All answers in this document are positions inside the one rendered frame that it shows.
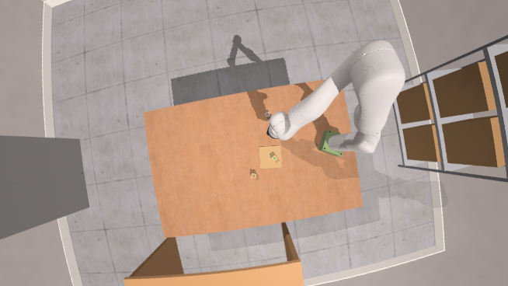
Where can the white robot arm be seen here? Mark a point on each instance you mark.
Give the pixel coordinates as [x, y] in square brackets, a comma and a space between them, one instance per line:
[377, 76]

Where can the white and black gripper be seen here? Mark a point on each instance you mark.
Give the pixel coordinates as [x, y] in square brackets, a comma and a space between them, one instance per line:
[269, 133]

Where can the tan flat mat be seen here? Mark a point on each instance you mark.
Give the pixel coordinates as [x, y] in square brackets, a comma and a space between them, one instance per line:
[265, 154]

